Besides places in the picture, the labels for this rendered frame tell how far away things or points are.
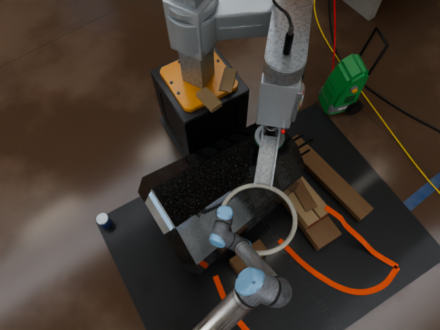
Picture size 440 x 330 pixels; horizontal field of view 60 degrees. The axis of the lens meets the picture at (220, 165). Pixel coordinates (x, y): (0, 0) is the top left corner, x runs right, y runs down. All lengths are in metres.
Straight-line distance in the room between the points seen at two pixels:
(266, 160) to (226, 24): 0.93
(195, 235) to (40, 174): 1.85
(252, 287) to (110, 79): 3.18
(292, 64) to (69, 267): 2.44
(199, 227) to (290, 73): 1.18
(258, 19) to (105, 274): 2.29
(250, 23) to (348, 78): 1.29
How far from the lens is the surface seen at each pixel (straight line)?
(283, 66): 2.04
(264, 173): 2.56
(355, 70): 3.64
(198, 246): 2.64
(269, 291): 1.59
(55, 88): 4.43
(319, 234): 3.32
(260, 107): 2.34
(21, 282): 3.65
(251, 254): 1.96
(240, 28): 2.68
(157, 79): 3.22
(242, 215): 2.70
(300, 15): 2.31
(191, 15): 2.49
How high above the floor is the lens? 3.20
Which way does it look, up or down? 64 degrees down
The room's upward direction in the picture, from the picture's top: 2 degrees counter-clockwise
